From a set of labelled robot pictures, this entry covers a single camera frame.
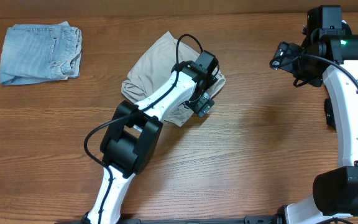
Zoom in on beige khaki shorts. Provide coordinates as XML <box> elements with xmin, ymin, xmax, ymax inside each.
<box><xmin>121</xmin><ymin>31</ymin><xmax>226</xmax><ymax>127</ymax></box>

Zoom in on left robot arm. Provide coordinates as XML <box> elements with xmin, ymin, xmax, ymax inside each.
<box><xmin>80</xmin><ymin>50</ymin><xmax>219</xmax><ymax>224</ymax></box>

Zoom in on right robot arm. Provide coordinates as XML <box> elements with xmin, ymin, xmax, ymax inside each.
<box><xmin>270</xmin><ymin>5</ymin><xmax>358</xmax><ymax>223</ymax></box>

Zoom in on black garment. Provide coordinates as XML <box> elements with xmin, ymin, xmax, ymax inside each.
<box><xmin>323</xmin><ymin>21</ymin><xmax>354</xmax><ymax>129</ymax></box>

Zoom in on folded light blue jeans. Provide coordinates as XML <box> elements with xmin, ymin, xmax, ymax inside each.
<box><xmin>0</xmin><ymin>21</ymin><xmax>82</xmax><ymax>85</ymax></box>

